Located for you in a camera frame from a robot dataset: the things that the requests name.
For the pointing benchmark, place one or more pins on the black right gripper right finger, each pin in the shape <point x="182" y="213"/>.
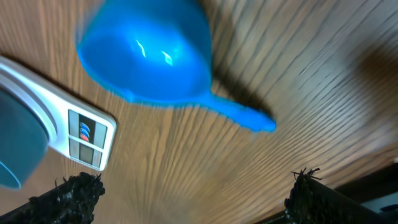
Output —
<point x="312" y="202"/>

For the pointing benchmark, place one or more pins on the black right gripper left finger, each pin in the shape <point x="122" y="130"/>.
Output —
<point x="71" y="202"/>

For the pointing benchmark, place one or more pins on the blue plastic scoop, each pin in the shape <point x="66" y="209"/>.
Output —
<point x="158" y="53"/>

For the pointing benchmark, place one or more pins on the white digital kitchen scale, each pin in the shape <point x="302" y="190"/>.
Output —
<point x="75" y="129"/>

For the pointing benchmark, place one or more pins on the teal plastic bowl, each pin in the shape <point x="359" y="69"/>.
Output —
<point x="24" y="142"/>

